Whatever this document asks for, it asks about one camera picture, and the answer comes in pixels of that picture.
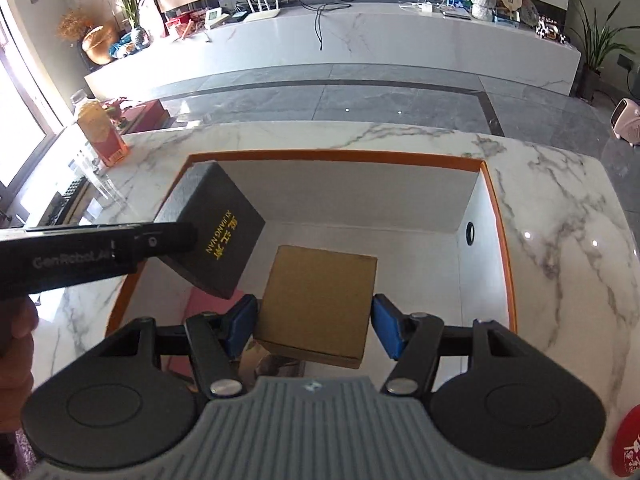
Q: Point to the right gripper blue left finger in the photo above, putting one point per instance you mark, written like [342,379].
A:
[238,325]

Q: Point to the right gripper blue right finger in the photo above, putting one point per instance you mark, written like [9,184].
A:
[389,325]

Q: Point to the pink rectangular case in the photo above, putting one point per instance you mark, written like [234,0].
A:
[188,304]

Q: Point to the brown kraft cardboard box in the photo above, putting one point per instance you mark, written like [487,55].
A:
[316,306]

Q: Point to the black box gold lettering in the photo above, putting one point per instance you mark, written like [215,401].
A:
[227,229]

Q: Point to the person left hand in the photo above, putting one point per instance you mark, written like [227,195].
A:
[16,363]

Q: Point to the black keyboard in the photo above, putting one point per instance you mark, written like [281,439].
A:
[63,205]

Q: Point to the large orange cardboard box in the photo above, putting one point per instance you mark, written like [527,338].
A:
[432,221]

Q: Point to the red yellow carton box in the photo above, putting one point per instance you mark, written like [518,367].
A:
[100,132]

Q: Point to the round copper vase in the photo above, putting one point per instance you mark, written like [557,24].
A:
[97,43]

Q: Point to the blue vase green plant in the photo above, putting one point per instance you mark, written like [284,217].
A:
[138,35]

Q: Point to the pink space heater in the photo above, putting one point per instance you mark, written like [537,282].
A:
[625,122]

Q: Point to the white wifi router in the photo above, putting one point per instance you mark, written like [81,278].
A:
[261,10]

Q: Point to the potted green plant right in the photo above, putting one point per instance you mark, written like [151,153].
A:
[598,41]

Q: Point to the red mug wooden handle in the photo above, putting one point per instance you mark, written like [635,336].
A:
[625,454]

